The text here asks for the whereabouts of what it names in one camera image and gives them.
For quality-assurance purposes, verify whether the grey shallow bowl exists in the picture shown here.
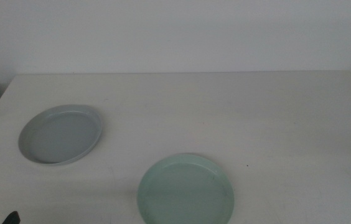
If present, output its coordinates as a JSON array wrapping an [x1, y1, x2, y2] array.
[[17, 104, 103, 166]]

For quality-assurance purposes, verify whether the pale green shallow bowl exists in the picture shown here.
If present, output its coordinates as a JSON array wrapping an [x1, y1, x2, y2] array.
[[136, 153, 235, 224]]

